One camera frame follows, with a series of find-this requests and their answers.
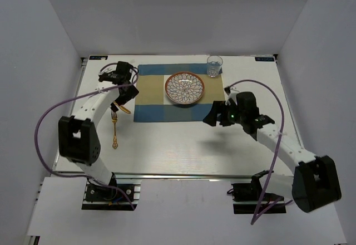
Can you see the clear drinking glass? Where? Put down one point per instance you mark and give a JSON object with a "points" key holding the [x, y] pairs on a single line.
{"points": [[214, 64]]}

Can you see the blue table label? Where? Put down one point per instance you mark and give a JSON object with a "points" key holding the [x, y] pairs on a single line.
{"points": [[98, 57], [264, 59]]}

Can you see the gold knife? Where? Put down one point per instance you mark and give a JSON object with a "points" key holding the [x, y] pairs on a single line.
{"points": [[122, 108]]}

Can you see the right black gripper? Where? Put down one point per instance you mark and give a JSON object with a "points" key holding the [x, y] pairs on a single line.
{"points": [[219, 106]]}

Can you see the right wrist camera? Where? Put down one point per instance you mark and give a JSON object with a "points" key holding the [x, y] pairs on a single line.
{"points": [[231, 93]]}

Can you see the left blue table label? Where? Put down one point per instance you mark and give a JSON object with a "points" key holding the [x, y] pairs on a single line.
{"points": [[98, 57]]}

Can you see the gold fork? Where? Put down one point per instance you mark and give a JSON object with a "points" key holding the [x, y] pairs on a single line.
{"points": [[114, 121]]}

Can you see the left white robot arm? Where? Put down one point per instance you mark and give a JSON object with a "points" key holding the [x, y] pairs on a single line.
{"points": [[77, 135]]}

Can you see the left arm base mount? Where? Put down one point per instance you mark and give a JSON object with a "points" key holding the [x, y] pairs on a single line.
{"points": [[99, 198]]}

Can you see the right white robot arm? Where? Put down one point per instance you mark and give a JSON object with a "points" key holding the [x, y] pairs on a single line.
{"points": [[314, 182]]}

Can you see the right blue table label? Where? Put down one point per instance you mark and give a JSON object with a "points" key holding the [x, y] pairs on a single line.
{"points": [[264, 59]]}

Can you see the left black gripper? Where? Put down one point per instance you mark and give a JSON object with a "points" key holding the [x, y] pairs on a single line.
{"points": [[131, 92]]}

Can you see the patterned ceramic plate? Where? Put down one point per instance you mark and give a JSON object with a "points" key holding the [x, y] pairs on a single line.
{"points": [[184, 88]]}

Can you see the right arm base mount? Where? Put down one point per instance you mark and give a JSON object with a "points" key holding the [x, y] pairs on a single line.
{"points": [[250, 197]]}

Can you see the blue and tan placemat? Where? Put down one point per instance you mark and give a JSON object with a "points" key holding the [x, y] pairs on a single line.
{"points": [[152, 104]]}

